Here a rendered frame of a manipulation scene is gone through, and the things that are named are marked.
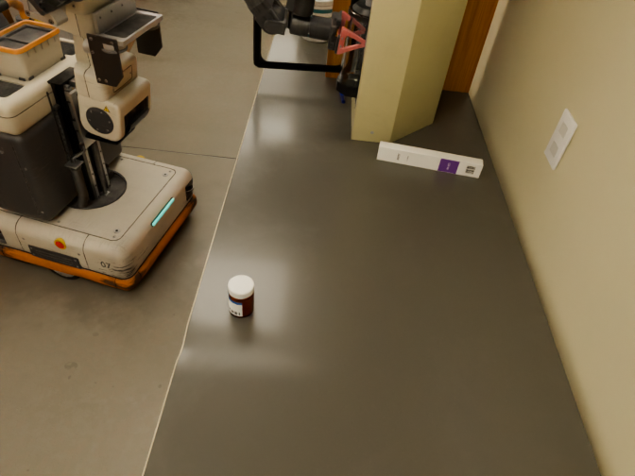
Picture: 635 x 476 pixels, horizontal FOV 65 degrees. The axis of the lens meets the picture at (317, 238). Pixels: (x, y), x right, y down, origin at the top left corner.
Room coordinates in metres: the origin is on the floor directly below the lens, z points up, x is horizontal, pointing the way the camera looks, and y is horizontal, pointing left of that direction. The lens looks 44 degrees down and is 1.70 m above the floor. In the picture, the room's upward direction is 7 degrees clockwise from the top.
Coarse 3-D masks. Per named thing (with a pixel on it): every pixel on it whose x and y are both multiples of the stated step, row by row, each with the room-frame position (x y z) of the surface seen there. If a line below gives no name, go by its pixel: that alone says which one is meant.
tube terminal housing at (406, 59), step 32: (384, 0) 1.22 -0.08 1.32; (416, 0) 1.22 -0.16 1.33; (448, 0) 1.30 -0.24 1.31; (384, 32) 1.22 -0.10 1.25; (416, 32) 1.22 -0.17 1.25; (448, 32) 1.33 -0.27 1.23; (384, 64) 1.22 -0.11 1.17; (416, 64) 1.25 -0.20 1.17; (448, 64) 1.36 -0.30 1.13; (384, 96) 1.22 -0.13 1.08; (416, 96) 1.27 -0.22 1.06; (352, 128) 1.22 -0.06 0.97; (384, 128) 1.22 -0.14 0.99; (416, 128) 1.30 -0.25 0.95
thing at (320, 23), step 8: (312, 16) 1.36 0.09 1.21; (320, 16) 1.36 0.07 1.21; (312, 24) 1.33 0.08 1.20; (320, 24) 1.33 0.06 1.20; (328, 24) 1.34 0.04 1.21; (312, 32) 1.33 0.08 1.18; (320, 32) 1.33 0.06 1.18; (328, 32) 1.33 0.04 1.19; (328, 40) 1.33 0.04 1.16; (328, 48) 1.31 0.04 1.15
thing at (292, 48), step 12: (324, 0) 1.51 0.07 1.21; (336, 0) 1.51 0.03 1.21; (348, 0) 1.52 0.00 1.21; (324, 12) 1.51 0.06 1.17; (264, 36) 1.48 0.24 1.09; (276, 36) 1.49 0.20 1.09; (288, 36) 1.49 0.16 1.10; (300, 36) 1.50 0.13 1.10; (336, 36) 1.51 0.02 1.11; (264, 48) 1.48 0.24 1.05; (276, 48) 1.49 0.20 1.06; (288, 48) 1.49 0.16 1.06; (300, 48) 1.50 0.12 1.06; (312, 48) 1.50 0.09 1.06; (324, 48) 1.51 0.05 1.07; (276, 60) 1.49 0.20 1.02; (288, 60) 1.49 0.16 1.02; (300, 60) 1.50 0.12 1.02; (312, 60) 1.50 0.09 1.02; (324, 60) 1.51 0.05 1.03; (336, 60) 1.52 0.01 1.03
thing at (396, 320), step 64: (256, 128) 1.21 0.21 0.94; (320, 128) 1.25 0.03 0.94; (448, 128) 1.34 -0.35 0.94; (256, 192) 0.93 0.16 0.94; (320, 192) 0.96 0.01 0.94; (384, 192) 0.99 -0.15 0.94; (448, 192) 1.03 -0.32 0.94; (256, 256) 0.72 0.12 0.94; (320, 256) 0.74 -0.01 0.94; (384, 256) 0.77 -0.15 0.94; (448, 256) 0.79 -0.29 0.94; (512, 256) 0.82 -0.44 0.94; (192, 320) 0.54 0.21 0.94; (256, 320) 0.56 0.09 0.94; (320, 320) 0.57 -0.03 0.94; (384, 320) 0.59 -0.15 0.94; (448, 320) 0.61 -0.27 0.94; (512, 320) 0.63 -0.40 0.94; (192, 384) 0.41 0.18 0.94; (256, 384) 0.43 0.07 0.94; (320, 384) 0.44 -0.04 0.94; (384, 384) 0.46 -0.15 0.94; (448, 384) 0.47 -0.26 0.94; (512, 384) 0.49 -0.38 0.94; (192, 448) 0.31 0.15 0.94; (256, 448) 0.32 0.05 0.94; (320, 448) 0.33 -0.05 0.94; (384, 448) 0.35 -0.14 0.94; (448, 448) 0.36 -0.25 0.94; (512, 448) 0.37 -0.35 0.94; (576, 448) 0.39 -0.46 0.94
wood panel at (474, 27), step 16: (480, 0) 1.60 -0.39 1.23; (496, 0) 1.60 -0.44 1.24; (464, 16) 1.60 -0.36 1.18; (480, 16) 1.60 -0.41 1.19; (464, 32) 1.60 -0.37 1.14; (480, 32) 1.60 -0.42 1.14; (464, 48) 1.60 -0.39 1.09; (480, 48) 1.60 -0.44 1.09; (464, 64) 1.60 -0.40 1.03; (448, 80) 1.60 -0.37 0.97; (464, 80) 1.60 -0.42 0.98
